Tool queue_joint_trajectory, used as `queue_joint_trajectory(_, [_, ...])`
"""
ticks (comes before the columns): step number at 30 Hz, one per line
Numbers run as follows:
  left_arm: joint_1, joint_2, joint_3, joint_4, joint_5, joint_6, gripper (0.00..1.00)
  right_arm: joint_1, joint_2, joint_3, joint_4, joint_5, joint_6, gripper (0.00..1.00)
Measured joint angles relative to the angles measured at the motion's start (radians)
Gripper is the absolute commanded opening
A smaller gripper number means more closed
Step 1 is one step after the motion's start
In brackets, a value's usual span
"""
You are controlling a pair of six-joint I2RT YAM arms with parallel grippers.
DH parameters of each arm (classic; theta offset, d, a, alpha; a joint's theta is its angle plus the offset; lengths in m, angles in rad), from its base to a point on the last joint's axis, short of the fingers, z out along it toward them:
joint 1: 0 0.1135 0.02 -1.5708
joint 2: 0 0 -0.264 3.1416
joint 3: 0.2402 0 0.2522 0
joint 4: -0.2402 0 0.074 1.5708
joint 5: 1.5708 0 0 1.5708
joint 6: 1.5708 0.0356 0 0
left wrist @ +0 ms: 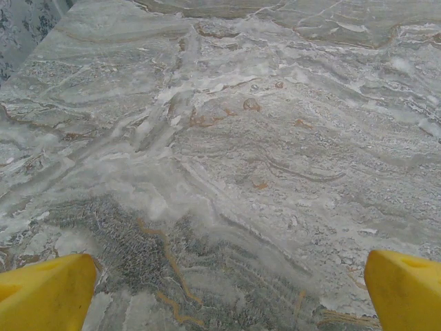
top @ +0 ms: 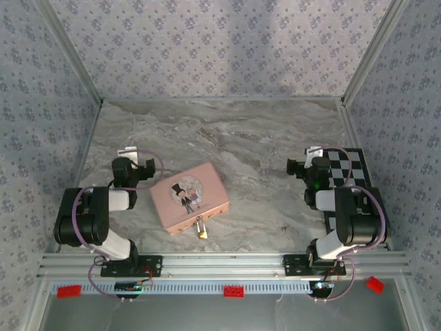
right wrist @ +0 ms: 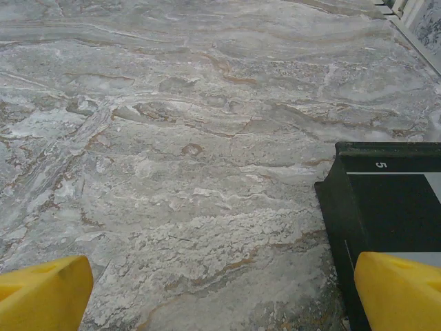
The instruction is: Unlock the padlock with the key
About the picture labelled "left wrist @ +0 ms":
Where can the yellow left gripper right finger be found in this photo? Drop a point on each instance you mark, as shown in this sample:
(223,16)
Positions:
(410,296)

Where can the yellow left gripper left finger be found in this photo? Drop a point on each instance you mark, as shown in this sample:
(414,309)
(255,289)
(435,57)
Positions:
(44,296)

